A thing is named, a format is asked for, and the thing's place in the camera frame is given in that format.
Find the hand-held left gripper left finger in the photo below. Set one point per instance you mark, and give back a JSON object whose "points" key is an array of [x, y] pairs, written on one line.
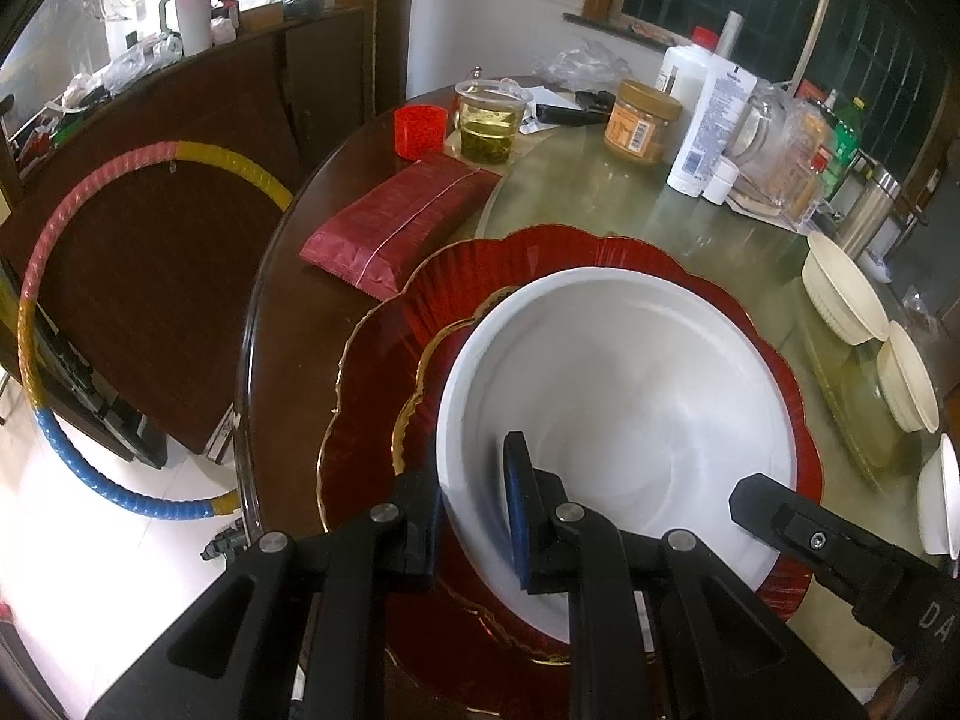
{"points": [[420, 532]]}

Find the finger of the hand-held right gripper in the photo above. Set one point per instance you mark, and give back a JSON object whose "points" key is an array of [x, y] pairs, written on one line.
{"points": [[780, 517]]}

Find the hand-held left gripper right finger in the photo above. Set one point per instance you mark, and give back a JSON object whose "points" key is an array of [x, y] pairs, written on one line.
{"points": [[516, 510]]}

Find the white plastic bowl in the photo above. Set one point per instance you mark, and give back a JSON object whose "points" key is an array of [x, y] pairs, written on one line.
{"points": [[637, 390], [941, 499]]}

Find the large red scalloped plate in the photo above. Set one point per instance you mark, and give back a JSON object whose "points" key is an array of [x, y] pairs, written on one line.
{"points": [[390, 360]]}

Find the beige plastic bowl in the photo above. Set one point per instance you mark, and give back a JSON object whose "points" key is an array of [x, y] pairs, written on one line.
{"points": [[909, 379], [840, 289]]}

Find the red tissue packet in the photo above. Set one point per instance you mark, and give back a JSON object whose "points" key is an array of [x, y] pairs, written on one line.
{"points": [[401, 221]]}

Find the stainless steel thermos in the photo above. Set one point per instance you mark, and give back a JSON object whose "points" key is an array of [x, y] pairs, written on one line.
{"points": [[866, 214]]}

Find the glass turntable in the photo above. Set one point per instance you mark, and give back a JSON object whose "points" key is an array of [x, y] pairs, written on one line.
{"points": [[600, 195]]}

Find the small white pill bottle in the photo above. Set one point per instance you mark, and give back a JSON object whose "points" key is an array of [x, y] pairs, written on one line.
{"points": [[721, 181]]}

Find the green plastic soda bottle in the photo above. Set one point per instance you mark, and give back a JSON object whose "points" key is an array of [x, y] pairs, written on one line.
{"points": [[846, 146]]}

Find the plastic cup of tea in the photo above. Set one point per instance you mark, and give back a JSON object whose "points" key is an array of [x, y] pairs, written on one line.
{"points": [[491, 131]]}

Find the small red cup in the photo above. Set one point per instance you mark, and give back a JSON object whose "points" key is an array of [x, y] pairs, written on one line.
{"points": [[420, 133]]}

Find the clear glass pitcher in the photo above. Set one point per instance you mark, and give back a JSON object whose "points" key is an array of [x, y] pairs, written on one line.
{"points": [[772, 127]]}

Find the white paper packet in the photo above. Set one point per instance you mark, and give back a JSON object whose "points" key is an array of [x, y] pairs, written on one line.
{"points": [[527, 120]]}

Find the white lotion bottle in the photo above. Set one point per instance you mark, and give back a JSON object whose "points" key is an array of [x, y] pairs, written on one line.
{"points": [[712, 127]]}

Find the black rectangular case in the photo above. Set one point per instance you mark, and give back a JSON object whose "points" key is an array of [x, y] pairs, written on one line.
{"points": [[570, 113]]}

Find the peanut butter jar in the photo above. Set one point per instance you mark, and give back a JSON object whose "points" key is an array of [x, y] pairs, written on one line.
{"points": [[637, 127]]}

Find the colourful hula hoop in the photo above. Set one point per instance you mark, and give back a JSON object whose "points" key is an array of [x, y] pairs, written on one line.
{"points": [[225, 157]]}

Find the clear plastic bag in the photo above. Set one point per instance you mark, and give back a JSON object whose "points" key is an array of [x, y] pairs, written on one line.
{"points": [[585, 64]]}

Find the white bottle with red cap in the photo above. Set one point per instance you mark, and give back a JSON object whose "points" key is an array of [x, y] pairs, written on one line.
{"points": [[686, 67]]}

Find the dark wooden sideboard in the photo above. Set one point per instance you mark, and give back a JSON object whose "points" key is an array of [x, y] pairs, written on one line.
{"points": [[322, 67]]}

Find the white plastic wrap roll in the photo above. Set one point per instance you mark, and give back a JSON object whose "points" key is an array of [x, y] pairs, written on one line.
{"points": [[732, 34]]}

